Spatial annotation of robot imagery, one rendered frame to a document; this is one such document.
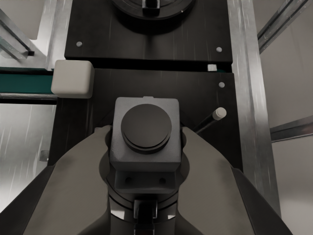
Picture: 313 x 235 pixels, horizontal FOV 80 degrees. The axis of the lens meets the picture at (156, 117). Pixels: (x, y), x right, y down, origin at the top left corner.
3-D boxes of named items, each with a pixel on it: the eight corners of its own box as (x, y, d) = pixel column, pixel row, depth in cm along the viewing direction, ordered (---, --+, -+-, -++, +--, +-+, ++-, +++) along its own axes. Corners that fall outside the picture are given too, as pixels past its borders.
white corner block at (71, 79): (96, 103, 27) (86, 93, 23) (63, 102, 27) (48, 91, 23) (98, 73, 28) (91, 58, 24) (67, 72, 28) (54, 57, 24)
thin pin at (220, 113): (198, 135, 22) (227, 117, 14) (191, 134, 22) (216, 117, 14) (197, 128, 22) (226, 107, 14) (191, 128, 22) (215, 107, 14)
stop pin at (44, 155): (63, 162, 27) (48, 162, 23) (54, 162, 27) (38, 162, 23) (64, 152, 27) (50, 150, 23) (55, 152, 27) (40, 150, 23)
